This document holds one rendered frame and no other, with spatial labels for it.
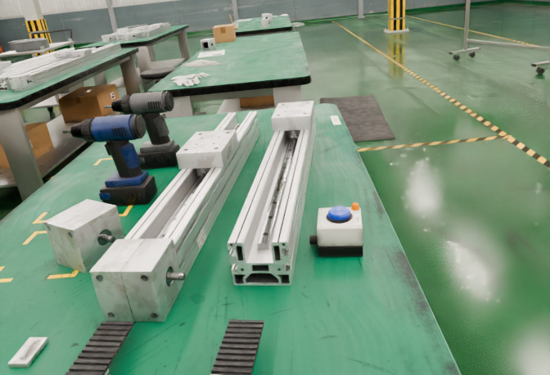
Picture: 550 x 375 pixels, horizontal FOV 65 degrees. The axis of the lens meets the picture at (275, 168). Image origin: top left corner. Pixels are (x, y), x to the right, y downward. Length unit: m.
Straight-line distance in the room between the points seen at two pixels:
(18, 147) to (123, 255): 2.48
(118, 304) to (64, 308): 0.13
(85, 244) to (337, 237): 0.46
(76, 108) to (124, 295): 4.00
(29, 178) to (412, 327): 2.83
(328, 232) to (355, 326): 0.18
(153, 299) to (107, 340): 0.08
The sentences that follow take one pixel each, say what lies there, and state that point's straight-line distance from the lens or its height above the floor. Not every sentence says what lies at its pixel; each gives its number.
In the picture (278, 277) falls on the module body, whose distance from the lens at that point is 0.74.
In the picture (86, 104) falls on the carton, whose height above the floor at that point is 0.38.
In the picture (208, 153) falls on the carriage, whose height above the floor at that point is 0.90.
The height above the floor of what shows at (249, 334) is 0.81.
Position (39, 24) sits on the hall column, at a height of 1.00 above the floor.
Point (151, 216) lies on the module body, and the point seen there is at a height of 0.86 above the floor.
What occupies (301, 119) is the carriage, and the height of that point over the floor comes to 0.90.
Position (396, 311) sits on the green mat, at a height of 0.78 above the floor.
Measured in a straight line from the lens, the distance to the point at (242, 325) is 0.64.
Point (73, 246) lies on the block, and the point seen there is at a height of 0.84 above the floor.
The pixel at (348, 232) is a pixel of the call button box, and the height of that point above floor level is 0.83.
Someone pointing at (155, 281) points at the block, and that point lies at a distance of 0.69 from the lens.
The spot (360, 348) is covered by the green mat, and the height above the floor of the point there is 0.78.
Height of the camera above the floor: 1.24
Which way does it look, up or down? 23 degrees down
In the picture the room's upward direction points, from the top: 6 degrees counter-clockwise
